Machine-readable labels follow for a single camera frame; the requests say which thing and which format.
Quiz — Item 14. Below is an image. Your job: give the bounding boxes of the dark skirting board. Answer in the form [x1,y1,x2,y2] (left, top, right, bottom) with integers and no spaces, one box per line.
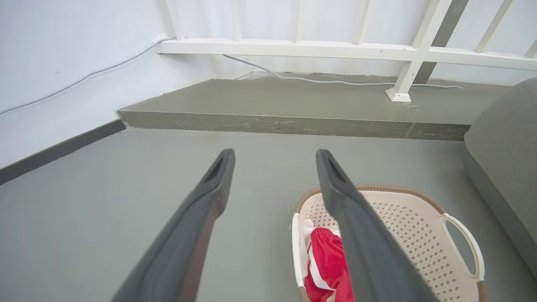
[0,119,127,185]

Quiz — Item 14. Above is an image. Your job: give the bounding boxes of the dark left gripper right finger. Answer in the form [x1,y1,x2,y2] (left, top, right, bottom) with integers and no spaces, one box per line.
[315,148,439,302]

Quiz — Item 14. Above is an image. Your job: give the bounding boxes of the thick grey cable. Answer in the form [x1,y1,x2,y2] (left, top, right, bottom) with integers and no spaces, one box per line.
[222,54,464,90]

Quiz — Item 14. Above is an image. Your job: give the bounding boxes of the grey fabric sofa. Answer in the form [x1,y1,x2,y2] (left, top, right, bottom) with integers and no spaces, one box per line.
[463,77,537,280]

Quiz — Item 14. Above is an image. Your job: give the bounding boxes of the cream perforated laundry basket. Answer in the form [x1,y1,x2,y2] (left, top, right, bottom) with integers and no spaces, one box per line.
[291,184,490,302]

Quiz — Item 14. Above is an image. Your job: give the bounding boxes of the white railing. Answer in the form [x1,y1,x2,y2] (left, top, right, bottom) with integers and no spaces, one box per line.
[155,0,537,104]

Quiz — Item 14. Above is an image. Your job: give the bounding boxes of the red and white garment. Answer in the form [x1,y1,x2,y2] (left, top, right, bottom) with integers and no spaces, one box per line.
[298,219,355,302]

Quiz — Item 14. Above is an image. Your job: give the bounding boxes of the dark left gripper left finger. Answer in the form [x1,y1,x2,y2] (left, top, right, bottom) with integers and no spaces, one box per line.
[111,148,236,302]

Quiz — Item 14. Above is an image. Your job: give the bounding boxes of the thin grey cable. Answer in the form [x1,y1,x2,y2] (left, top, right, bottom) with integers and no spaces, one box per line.
[0,36,177,116]

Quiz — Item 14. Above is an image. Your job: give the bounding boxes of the dark grey pillar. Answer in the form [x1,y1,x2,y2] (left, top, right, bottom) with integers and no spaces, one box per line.
[413,0,469,85]

